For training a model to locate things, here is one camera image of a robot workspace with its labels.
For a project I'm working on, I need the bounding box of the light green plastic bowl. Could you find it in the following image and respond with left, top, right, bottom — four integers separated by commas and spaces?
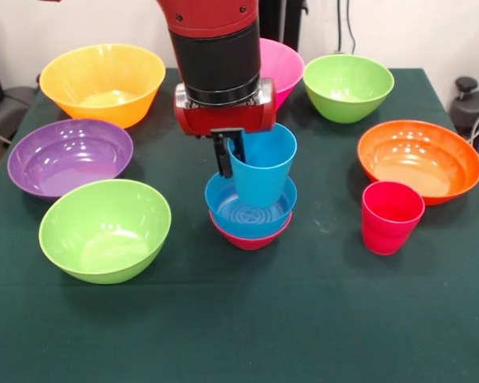
302, 53, 395, 124
38, 178, 172, 286

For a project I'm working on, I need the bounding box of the small blue plastic bowl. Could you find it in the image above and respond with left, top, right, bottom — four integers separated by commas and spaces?
204, 171, 299, 239

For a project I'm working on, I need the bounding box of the large pink plastic bowl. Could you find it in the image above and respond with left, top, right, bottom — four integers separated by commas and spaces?
258, 38, 306, 113

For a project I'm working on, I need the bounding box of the black wall cable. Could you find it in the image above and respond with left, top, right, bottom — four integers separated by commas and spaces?
336, 0, 343, 53
345, 0, 357, 55

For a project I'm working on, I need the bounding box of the small red plastic bowl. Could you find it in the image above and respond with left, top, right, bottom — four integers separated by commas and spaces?
208, 210, 294, 251

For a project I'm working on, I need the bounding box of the dark green table cloth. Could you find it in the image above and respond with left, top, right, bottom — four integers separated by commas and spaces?
0, 66, 479, 383

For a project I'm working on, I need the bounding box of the black floor stand base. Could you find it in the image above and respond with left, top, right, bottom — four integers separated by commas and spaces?
449, 77, 479, 139

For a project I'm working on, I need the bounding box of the shallow orange plastic bowl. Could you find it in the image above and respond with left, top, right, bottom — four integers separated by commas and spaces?
357, 120, 479, 207

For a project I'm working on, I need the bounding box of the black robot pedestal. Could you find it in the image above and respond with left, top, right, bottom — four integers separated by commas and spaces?
258, 0, 304, 53

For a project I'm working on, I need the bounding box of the shallow purple plastic bowl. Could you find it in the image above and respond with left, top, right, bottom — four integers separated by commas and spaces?
7, 118, 134, 199

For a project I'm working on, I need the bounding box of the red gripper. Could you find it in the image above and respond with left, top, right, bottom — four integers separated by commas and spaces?
173, 77, 278, 179

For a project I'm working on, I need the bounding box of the blue plastic cup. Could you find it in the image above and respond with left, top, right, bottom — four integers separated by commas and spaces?
226, 122, 299, 208

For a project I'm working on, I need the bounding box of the large yellow-orange plastic bowl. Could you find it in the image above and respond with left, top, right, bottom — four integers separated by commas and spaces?
38, 43, 167, 130

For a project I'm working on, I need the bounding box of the red plastic cup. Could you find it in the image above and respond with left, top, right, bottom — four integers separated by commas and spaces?
361, 180, 426, 256

